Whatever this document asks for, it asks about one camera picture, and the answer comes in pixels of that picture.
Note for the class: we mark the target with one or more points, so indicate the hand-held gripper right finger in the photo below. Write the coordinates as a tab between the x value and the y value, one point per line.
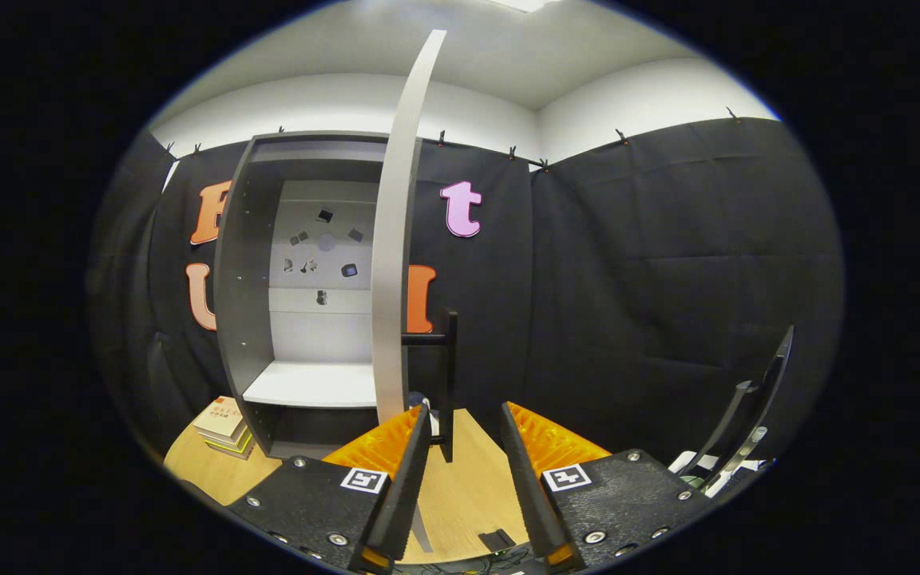
528	487

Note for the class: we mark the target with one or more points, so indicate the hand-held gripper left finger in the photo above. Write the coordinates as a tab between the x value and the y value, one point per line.
404	487

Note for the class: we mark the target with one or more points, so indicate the beige shoe cabinet door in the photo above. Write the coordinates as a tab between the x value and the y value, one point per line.
392	239

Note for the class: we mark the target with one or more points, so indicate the grey shoe cabinet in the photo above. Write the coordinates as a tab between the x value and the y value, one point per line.
240	279

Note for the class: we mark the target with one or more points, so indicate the white cabinet shelf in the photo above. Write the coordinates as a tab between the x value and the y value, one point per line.
308	383

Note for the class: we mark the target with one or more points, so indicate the small black device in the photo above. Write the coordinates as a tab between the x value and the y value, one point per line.
498	539

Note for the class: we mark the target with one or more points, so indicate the penguin plush toy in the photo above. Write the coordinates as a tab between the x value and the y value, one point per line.
416	398

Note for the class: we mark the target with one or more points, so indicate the stack of books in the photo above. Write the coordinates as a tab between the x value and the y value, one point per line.
220	419

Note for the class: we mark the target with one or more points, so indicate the row of black cloth clips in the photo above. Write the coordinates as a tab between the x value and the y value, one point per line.
622	136

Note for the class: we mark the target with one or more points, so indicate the ceiling light panel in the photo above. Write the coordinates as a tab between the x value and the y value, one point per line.
524	4

